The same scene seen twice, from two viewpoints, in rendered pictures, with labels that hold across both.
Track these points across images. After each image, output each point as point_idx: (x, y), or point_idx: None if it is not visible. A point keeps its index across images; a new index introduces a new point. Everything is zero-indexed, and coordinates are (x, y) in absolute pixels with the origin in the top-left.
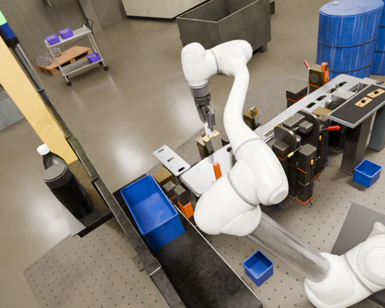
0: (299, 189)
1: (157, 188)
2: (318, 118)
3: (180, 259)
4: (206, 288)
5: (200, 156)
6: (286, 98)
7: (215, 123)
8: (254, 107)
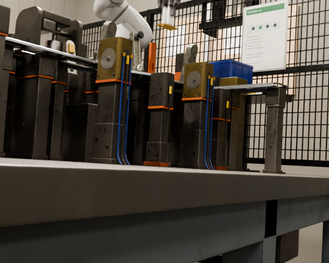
0: None
1: (218, 71)
2: (18, 14)
3: None
4: None
5: (211, 108)
6: (5, 37)
7: (157, 3)
8: (108, 21)
